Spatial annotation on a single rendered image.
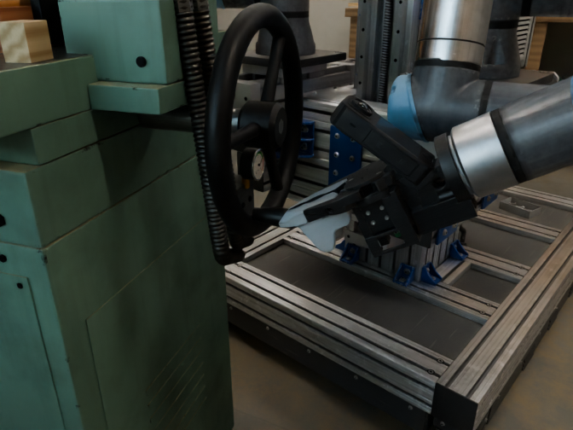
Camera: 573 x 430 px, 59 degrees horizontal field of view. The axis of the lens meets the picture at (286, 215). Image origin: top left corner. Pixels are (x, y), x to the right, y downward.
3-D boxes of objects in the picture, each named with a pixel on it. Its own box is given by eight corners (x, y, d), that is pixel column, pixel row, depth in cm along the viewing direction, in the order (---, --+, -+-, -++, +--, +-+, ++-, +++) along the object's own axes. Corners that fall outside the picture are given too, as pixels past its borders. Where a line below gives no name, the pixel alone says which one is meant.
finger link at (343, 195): (304, 229, 54) (379, 199, 50) (298, 216, 53) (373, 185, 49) (316, 211, 58) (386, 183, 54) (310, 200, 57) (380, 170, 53)
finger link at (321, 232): (291, 269, 58) (361, 244, 54) (266, 225, 57) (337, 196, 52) (298, 257, 61) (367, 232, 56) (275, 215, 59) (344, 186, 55)
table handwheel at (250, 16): (266, -55, 52) (322, 69, 79) (103, -50, 58) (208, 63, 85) (212, 220, 48) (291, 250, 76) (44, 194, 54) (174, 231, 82)
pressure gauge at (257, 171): (254, 194, 96) (252, 153, 92) (235, 192, 97) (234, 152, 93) (265, 183, 101) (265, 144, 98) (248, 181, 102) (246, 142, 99)
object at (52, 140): (38, 166, 53) (31, 129, 51) (-105, 148, 59) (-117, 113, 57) (210, 95, 87) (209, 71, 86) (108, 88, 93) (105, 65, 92)
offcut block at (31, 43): (31, 63, 52) (23, 22, 50) (4, 62, 52) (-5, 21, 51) (54, 59, 55) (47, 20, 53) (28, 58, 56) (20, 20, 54)
